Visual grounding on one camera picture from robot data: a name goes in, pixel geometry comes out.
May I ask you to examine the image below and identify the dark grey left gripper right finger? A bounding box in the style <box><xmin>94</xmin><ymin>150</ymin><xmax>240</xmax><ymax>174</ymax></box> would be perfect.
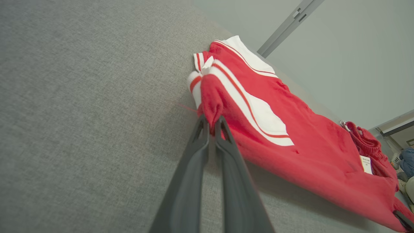
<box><xmin>214</xmin><ymin>116</ymin><xmax>275</xmax><ymax>233</ymax></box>

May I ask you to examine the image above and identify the person in cream hoodie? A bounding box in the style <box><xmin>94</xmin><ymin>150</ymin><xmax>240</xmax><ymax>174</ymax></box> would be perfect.
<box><xmin>397</xmin><ymin>176</ymin><xmax>414</xmax><ymax>212</ymax></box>

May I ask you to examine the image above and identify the grey double partition post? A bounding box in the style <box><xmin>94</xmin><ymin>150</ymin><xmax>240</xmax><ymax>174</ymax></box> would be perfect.
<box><xmin>257</xmin><ymin>0</ymin><xmax>325</xmax><ymax>59</ymax></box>

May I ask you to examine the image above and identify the grey partition base rail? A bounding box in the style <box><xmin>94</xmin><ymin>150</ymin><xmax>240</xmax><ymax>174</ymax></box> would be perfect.
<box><xmin>369</xmin><ymin>109</ymin><xmax>414</xmax><ymax>137</ymax></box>

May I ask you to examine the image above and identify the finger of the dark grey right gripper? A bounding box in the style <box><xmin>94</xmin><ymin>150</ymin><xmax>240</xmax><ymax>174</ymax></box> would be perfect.
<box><xmin>393</xmin><ymin>210</ymin><xmax>414</xmax><ymax>231</ymax></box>

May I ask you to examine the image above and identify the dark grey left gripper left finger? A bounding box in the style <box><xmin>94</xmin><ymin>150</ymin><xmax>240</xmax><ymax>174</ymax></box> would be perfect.
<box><xmin>149</xmin><ymin>114</ymin><xmax>211</xmax><ymax>233</ymax></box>

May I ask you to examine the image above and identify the red jersey with white trim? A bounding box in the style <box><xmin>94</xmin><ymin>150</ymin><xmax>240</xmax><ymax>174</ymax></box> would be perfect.
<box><xmin>187</xmin><ymin>35</ymin><xmax>414</xmax><ymax>233</ymax></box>

